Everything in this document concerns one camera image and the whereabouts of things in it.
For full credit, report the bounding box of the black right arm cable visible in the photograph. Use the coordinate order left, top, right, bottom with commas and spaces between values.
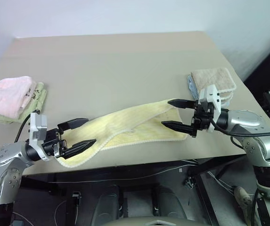
210, 121, 270, 151

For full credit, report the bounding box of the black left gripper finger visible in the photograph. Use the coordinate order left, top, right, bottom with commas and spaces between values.
61, 139, 97, 161
57, 117, 89, 136

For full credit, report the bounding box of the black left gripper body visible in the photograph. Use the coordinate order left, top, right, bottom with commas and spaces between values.
41, 128, 68, 159

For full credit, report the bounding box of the small black buckle clamp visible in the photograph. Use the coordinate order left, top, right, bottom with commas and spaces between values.
184, 176, 196, 189
71, 192, 81, 205

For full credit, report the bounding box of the dark grey rounded shape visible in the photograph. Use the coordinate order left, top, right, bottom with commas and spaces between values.
152, 185, 187, 221
94, 185, 126, 222

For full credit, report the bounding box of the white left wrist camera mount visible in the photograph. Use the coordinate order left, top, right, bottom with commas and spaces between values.
27, 112, 51, 162

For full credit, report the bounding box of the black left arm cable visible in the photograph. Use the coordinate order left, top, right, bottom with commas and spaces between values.
14, 108, 39, 143

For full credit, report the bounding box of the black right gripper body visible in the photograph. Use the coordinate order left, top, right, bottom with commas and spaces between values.
190, 100, 217, 137

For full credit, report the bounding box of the white floor cable bundle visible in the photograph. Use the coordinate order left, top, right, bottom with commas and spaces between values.
205, 170, 236, 193

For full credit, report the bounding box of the long thin white floor cable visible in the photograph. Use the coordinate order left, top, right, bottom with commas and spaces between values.
47, 164, 196, 185

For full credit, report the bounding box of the blue folded towel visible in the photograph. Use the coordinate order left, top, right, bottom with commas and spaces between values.
187, 74, 232, 106

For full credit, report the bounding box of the beige folded towel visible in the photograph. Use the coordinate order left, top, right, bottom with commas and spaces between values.
190, 67, 237, 101

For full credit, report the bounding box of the light worn shoe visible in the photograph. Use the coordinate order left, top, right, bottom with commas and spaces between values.
233, 186, 253, 210

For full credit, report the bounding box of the black table frame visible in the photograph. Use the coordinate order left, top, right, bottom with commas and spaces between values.
19, 154, 247, 226

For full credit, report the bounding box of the pink folded towel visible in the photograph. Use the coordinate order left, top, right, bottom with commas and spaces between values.
0, 75, 38, 118

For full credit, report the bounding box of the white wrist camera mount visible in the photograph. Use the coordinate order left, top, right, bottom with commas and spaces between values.
198, 84, 222, 131
27, 112, 51, 162

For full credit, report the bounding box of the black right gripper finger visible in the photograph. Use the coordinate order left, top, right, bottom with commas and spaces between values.
167, 99, 198, 110
161, 121, 196, 138

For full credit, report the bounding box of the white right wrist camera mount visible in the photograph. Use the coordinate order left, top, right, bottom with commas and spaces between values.
198, 84, 222, 131

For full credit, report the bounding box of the yellow towel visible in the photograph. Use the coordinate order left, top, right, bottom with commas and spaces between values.
56, 97, 188, 168

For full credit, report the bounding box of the green folded towel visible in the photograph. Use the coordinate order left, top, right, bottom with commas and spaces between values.
0, 81, 48, 124

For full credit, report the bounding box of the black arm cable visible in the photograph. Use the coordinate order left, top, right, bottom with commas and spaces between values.
210, 121, 270, 151
14, 108, 39, 143

